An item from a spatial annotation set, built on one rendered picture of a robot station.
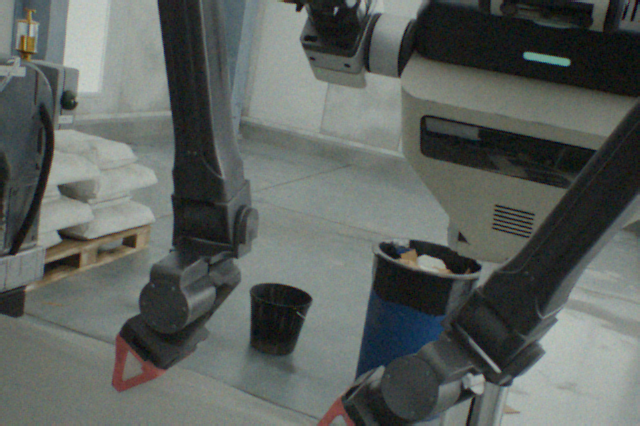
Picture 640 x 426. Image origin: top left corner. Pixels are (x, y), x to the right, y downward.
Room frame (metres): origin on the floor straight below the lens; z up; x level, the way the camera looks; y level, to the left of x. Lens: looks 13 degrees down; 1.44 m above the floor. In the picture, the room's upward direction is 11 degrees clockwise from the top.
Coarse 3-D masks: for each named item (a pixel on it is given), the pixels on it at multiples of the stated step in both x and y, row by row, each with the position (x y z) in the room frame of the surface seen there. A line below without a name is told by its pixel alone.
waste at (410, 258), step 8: (408, 256) 3.16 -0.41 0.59; (416, 256) 3.16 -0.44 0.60; (424, 256) 3.15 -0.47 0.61; (408, 264) 2.92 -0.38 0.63; (416, 264) 3.13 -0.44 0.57; (424, 264) 3.11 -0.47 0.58; (432, 264) 3.11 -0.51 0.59; (440, 264) 3.13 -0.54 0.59; (440, 272) 3.04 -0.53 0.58; (448, 272) 3.04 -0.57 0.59
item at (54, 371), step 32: (0, 320) 0.89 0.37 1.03; (0, 352) 0.88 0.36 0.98; (32, 352) 0.87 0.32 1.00; (64, 352) 0.85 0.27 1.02; (96, 352) 0.83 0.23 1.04; (128, 352) 0.85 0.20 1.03; (0, 384) 0.88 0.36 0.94; (32, 384) 0.87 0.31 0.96; (64, 384) 0.84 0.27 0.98; (96, 384) 0.83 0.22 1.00; (160, 384) 0.80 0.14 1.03; (192, 384) 0.83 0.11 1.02; (224, 384) 0.81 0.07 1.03; (0, 416) 0.88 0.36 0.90; (32, 416) 0.86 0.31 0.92; (64, 416) 0.84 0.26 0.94; (96, 416) 0.82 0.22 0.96; (128, 416) 0.81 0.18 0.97; (160, 416) 0.80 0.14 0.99; (192, 416) 0.79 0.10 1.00; (224, 416) 0.78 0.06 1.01; (256, 416) 0.78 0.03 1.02; (288, 416) 0.77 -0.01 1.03
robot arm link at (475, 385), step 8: (464, 376) 0.68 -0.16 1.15; (472, 376) 0.70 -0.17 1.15; (480, 376) 0.71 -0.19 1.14; (464, 384) 0.67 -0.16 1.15; (472, 384) 0.68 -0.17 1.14; (480, 384) 0.71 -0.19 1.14; (464, 392) 0.69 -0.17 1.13; (472, 392) 0.69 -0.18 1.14; (480, 392) 0.70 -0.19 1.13; (456, 400) 0.69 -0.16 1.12; (464, 400) 0.70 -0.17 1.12; (448, 408) 0.70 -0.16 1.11
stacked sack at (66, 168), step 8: (56, 152) 3.88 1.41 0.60; (56, 160) 3.70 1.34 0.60; (64, 160) 3.71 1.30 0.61; (72, 160) 3.75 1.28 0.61; (80, 160) 3.81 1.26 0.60; (88, 160) 3.86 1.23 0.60; (56, 168) 3.57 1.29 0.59; (64, 168) 3.62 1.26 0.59; (72, 168) 3.67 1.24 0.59; (80, 168) 3.73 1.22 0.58; (88, 168) 3.78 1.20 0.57; (96, 168) 3.85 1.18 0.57; (56, 176) 3.56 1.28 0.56; (64, 176) 3.61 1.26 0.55; (72, 176) 3.66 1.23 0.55; (80, 176) 3.72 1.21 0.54; (88, 176) 3.78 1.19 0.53; (96, 176) 3.85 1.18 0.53; (48, 184) 3.52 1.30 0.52; (56, 184) 3.58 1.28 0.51
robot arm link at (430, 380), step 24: (456, 312) 0.71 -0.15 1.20; (456, 336) 0.70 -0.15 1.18; (408, 360) 0.64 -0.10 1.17; (432, 360) 0.63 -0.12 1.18; (456, 360) 0.65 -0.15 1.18; (480, 360) 0.69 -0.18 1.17; (528, 360) 0.67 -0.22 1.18; (384, 384) 0.64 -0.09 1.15; (408, 384) 0.63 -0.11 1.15; (432, 384) 0.63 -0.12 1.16; (456, 384) 0.66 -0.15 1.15; (408, 408) 0.63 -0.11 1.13; (432, 408) 0.62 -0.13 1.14
